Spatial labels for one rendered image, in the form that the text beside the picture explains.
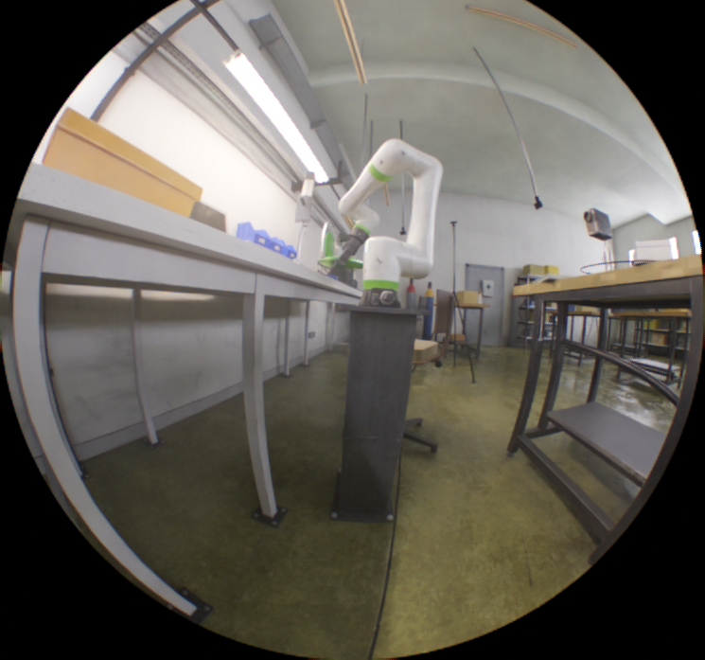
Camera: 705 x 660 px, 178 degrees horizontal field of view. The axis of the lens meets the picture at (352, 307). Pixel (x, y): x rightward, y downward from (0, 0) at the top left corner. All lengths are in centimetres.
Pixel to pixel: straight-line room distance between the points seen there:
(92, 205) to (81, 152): 13
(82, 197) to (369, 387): 70
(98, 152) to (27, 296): 21
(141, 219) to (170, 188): 16
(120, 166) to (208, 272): 27
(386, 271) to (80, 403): 149
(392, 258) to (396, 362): 34
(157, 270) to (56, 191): 22
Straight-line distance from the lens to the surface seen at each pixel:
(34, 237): 36
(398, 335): 62
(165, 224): 35
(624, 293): 94
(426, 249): 86
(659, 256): 92
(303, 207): 85
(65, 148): 42
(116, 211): 33
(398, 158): 88
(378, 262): 74
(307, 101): 335
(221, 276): 50
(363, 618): 82
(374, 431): 71
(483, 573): 95
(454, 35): 377
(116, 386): 140
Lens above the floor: 80
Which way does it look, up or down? level
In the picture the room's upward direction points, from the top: 4 degrees clockwise
